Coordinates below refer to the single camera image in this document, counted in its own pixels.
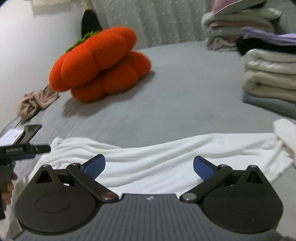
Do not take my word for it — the white garment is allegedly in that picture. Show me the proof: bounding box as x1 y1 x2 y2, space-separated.
4 118 296 241

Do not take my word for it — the left hand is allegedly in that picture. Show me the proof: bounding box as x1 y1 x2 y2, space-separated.
1 173 18 205

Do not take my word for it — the black smartphone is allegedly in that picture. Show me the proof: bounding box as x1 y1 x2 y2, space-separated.
14 125 42 144

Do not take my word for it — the beige crumpled cloth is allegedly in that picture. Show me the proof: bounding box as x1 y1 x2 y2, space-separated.
16 85 59 123

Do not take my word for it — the lower orange pumpkin cushion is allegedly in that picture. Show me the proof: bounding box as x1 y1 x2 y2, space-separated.
71 52 152 103

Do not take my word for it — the orange pumpkin cushion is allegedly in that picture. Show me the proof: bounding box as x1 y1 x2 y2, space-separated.
49 26 137 92
71 52 152 103

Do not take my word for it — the grey-blue folded garment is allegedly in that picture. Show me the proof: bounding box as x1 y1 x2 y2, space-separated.
242 92 296 120

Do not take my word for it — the beige folded garment lower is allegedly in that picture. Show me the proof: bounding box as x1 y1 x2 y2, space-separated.
243 70 295 102

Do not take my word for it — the upper orange pumpkin cushion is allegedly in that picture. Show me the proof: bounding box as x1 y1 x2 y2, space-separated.
49 26 137 92

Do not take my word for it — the cream folded garment upper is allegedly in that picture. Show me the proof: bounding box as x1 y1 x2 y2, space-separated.
244 49 295 75

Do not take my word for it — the black folded garment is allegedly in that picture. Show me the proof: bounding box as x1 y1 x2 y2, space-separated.
236 38 296 56

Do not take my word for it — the black plush object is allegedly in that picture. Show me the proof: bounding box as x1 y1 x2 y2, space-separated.
81 9 103 38

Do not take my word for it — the lavender folded garment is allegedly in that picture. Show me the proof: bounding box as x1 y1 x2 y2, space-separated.
241 27 295 46

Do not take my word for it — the grey dotted curtain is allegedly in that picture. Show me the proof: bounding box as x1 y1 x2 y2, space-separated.
88 0 214 49

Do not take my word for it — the grey quilted blanket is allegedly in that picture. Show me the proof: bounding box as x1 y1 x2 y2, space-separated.
265 0 296 35

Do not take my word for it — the purple pillow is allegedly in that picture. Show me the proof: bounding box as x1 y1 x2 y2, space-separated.
211 0 269 15

